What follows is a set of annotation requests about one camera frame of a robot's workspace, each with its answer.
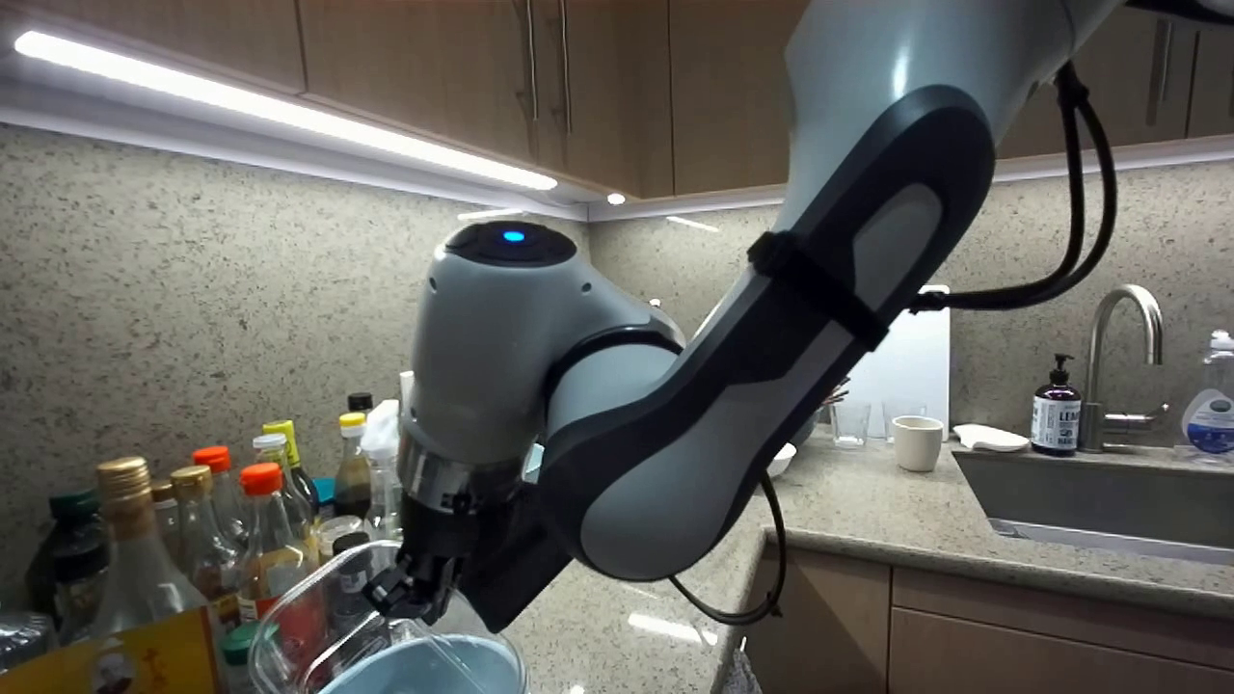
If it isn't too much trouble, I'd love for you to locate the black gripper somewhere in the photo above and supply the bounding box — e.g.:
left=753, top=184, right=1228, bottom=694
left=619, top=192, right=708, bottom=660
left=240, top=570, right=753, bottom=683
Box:
left=362, top=497, right=509, bottom=630

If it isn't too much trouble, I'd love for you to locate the clear plastic bowl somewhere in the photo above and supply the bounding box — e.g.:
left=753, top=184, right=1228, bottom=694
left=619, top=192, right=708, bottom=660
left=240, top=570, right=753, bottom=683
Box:
left=246, top=540, right=519, bottom=694

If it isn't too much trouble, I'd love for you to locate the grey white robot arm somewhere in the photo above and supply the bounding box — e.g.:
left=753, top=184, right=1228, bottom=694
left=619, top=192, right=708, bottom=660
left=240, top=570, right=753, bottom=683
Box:
left=366, top=0, right=1228, bottom=630

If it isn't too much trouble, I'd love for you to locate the light blue bowl front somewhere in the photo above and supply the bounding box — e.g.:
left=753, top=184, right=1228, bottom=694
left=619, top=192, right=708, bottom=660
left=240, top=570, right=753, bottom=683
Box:
left=321, top=637, right=524, bottom=694

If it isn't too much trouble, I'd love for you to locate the yellow capped bottle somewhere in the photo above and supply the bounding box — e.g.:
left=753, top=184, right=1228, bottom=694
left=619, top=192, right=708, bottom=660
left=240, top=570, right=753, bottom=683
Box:
left=334, top=414, right=368, bottom=518

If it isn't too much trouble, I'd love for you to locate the red capped sauce bottle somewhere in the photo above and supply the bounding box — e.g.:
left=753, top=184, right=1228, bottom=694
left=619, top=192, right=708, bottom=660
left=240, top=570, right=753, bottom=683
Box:
left=240, top=463, right=317, bottom=617

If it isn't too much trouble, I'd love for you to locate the orange capped bottle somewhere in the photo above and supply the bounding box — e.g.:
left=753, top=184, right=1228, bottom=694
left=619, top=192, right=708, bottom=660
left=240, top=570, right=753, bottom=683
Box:
left=194, top=443, right=246, bottom=599

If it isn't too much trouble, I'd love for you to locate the gold capped glass bottle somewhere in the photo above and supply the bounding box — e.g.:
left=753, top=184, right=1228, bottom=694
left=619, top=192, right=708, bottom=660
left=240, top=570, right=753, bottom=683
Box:
left=84, top=457, right=215, bottom=694

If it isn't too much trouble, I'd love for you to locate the white cup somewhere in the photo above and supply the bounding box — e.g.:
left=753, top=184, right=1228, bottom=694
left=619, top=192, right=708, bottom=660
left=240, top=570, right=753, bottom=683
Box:
left=890, top=418, right=944, bottom=476

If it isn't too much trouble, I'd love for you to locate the white cutting board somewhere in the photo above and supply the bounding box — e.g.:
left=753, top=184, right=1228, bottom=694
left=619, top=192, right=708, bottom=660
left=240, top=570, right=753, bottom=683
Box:
left=847, top=308, right=952, bottom=441

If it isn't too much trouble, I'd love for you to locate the black soap dispenser bottle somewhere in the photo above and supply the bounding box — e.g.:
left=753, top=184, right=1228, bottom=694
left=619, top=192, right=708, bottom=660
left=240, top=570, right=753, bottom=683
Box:
left=1028, top=354, right=1083, bottom=457

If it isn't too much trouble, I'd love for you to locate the steel sink faucet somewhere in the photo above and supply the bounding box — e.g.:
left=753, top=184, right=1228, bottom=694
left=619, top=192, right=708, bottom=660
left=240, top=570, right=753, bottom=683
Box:
left=1078, top=287, right=1164, bottom=450

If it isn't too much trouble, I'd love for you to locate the steel sink basin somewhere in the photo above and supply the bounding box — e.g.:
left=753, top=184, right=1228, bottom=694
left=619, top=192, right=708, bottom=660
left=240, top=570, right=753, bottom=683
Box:
left=957, top=450, right=1234, bottom=562

